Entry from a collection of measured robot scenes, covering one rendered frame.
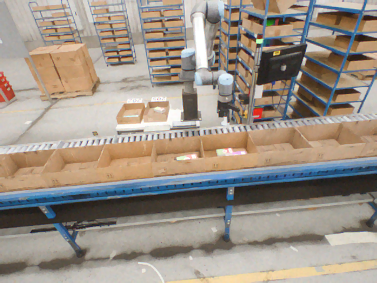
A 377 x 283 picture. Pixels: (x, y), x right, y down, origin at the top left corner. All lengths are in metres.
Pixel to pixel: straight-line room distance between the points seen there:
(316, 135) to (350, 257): 1.15
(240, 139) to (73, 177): 1.33
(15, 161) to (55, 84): 4.16
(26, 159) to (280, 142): 2.15
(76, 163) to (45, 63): 4.33
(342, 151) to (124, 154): 1.69
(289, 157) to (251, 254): 1.03
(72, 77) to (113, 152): 4.28
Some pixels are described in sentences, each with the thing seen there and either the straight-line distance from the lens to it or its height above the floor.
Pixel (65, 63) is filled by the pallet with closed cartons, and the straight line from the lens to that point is 5.93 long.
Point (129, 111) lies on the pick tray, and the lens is 2.96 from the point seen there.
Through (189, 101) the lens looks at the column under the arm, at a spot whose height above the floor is 0.99.
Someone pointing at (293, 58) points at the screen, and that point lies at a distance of 2.27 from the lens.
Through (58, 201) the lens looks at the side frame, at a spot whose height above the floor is 0.82.
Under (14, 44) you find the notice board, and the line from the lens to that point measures 5.82.
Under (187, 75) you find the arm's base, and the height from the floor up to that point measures 1.28.
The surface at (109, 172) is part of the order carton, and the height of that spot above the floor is 1.00.
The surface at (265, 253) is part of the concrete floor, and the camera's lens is 2.32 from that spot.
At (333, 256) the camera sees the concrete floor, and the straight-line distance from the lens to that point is 2.53.
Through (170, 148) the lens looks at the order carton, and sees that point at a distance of 1.80.
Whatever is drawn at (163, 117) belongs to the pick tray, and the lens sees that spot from 2.55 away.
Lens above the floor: 2.03
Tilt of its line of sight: 37 degrees down
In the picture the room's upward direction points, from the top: 4 degrees counter-clockwise
